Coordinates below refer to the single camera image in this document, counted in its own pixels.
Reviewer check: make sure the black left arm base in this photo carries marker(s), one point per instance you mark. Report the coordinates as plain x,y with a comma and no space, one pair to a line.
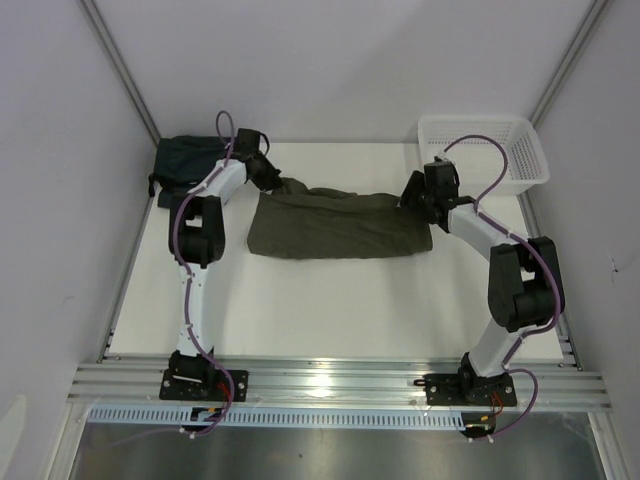
194,378

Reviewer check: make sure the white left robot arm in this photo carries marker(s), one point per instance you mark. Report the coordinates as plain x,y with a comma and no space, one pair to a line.
197,241

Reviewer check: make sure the aluminium frame post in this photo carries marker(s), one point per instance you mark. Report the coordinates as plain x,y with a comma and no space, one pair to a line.
570,58
108,44

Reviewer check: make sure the aluminium mounting rail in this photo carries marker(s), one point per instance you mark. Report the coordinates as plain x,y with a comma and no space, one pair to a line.
337,383

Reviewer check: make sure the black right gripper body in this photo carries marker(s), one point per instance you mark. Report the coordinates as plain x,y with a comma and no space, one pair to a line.
428,198

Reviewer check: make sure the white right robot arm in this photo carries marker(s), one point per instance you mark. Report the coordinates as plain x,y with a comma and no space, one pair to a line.
525,295

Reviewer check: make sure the white plastic basket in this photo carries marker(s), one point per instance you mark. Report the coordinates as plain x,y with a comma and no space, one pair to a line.
486,148

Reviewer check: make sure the dark navy folded shorts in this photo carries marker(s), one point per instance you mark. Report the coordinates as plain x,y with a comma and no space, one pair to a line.
181,163

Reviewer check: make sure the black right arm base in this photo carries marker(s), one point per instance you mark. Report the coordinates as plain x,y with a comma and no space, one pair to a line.
466,388

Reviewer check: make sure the left aluminium frame post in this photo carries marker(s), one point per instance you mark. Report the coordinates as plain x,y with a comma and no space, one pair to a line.
108,44

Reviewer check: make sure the right aluminium frame post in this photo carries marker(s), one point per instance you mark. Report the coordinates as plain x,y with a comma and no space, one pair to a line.
570,58

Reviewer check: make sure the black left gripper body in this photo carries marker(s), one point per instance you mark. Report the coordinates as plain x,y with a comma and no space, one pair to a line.
266,175

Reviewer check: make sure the olive green shorts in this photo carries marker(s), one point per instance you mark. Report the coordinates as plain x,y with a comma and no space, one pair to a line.
295,222

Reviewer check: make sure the white slotted cable duct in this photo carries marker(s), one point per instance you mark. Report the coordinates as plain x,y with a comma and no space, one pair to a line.
277,417

